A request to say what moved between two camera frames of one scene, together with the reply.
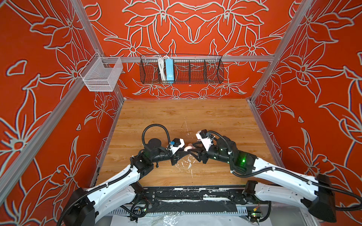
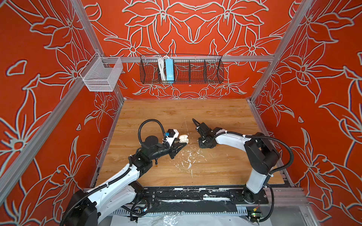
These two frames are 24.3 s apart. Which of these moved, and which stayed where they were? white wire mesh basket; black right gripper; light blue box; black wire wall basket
Moved: black right gripper
Stayed: black wire wall basket; light blue box; white wire mesh basket
